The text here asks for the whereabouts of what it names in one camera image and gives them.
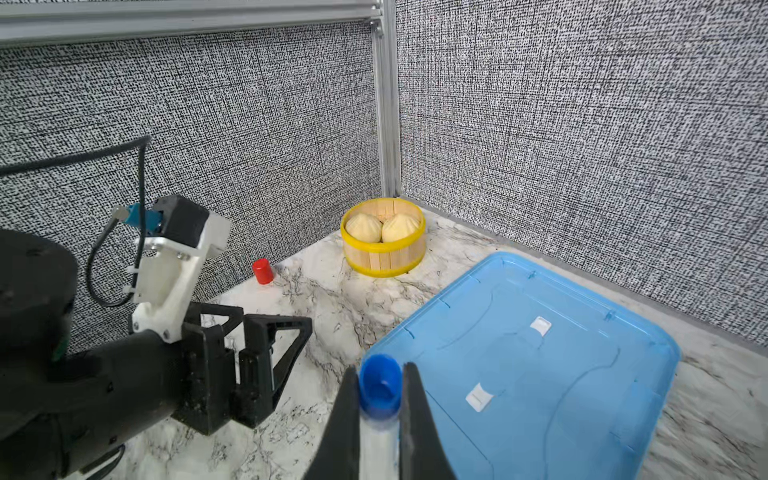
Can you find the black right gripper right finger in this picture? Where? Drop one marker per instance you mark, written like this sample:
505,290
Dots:
421,455

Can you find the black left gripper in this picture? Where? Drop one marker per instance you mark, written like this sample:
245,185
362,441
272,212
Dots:
209,371

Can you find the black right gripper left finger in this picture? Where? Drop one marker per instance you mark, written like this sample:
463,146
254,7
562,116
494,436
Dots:
338,454

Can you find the blue capped test tube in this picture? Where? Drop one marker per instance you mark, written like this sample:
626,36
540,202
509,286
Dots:
380,382

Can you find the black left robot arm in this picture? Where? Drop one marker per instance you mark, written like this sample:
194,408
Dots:
64,413

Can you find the red cylinder block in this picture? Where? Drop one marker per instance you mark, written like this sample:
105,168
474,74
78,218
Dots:
262,271

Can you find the blue plastic box lid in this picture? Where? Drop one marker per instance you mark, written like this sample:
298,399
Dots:
529,375

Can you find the left steamed bun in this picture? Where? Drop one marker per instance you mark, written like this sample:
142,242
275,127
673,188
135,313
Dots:
364,228

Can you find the steamed bun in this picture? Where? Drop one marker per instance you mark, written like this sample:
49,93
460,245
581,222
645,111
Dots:
364,228
398,227

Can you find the yellow wooden steamer basket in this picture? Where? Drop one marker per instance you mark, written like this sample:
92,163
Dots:
385,259

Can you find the right steamed bun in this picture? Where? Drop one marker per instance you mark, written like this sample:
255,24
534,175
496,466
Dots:
398,227

